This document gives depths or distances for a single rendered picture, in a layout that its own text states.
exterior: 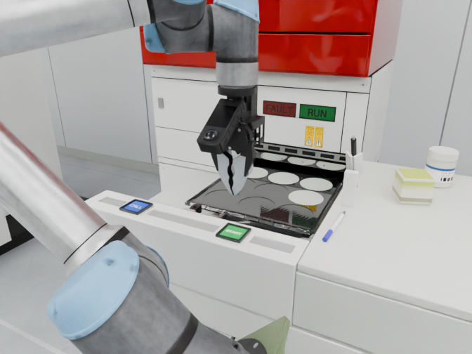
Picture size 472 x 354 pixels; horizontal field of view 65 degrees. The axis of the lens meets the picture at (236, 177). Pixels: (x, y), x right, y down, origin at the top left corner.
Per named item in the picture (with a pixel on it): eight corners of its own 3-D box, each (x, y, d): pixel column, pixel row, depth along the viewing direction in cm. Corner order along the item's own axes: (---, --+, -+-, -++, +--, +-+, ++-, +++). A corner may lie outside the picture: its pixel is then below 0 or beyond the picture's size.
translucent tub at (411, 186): (390, 191, 96) (395, 166, 93) (421, 193, 95) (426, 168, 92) (398, 204, 89) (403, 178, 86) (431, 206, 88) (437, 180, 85)
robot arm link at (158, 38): (138, -21, 54) (213, -19, 56) (143, 17, 65) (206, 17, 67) (142, 32, 54) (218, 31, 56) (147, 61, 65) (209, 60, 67)
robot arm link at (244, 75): (246, 64, 61) (204, 62, 65) (246, 92, 63) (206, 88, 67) (265, 60, 67) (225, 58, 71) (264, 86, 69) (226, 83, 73)
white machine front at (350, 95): (161, 160, 160) (153, 63, 145) (355, 197, 126) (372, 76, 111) (156, 162, 157) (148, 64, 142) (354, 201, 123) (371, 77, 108)
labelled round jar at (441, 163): (422, 176, 105) (429, 144, 101) (451, 180, 102) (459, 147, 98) (421, 185, 99) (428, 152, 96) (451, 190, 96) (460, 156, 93)
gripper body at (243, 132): (265, 145, 75) (267, 83, 70) (246, 157, 68) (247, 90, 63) (232, 140, 78) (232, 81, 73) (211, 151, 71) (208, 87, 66)
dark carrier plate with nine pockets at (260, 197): (244, 164, 134) (244, 163, 133) (341, 182, 119) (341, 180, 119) (192, 203, 105) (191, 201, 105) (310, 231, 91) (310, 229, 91)
